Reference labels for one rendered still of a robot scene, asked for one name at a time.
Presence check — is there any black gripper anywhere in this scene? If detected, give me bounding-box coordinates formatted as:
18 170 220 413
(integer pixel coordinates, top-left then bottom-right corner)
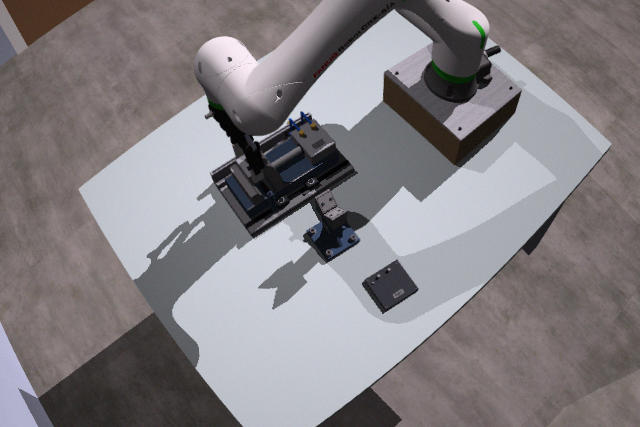
219 123 265 183

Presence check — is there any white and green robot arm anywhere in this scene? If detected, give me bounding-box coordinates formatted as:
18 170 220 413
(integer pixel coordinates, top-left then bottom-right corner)
194 0 501 136

